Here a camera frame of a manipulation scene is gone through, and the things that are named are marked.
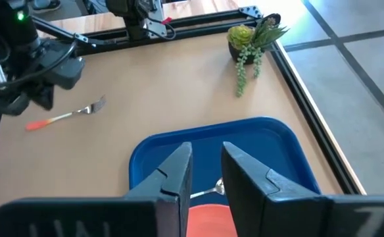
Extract metal fork orange handle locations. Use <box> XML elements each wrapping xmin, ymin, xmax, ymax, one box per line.
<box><xmin>25</xmin><ymin>95</ymin><xmax>107</xmax><ymax>132</ymax></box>

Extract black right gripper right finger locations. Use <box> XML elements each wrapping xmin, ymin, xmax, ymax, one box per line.
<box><xmin>220</xmin><ymin>141</ymin><xmax>384</xmax><ymax>237</ymax></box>

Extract metal spoon orange handle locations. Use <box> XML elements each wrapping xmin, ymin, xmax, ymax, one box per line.
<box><xmin>189</xmin><ymin>177</ymin><xmax>226</xmax><ymax>199</ymax></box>

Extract blue plastic tray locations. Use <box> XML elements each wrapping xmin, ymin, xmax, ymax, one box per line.
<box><xmin>128</xmin><ymin>116</ymin><xmax>322</xmax><ymax>207</ymax></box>

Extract person's shoe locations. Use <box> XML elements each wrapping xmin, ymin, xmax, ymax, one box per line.
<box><xmin>30</xmin><ymin>0</ymin><xmax>62</xmax><ymax>14</ymax></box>

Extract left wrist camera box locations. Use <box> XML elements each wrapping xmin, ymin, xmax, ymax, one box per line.
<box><xmin>40</xmin><ymin>41</ymin><xmax>86</xmax><ymax>90</ymax></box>

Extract black aluminium table frame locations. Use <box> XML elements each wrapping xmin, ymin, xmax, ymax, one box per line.
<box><xmin>0</xmin><ymin>5</ymin><xmax>367</xmax><ymax>195</ymax></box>

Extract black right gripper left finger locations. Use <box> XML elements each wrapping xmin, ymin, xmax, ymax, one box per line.
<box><xmin>0</xmin><ymin>141</ymin><xmax>193</xmax><ymax>237</ymax></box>

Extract potted green succulent plant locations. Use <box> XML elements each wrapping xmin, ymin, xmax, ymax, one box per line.
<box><xmin>226</xmin><ymin>16</ymin><xmax>290</xmax><ymax>99</ymax></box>

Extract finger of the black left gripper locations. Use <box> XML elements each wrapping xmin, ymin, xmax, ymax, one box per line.
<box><xmin>30</xmin><ymin>84</ymin><xmax>55</xmax><ymax>111</ymax></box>

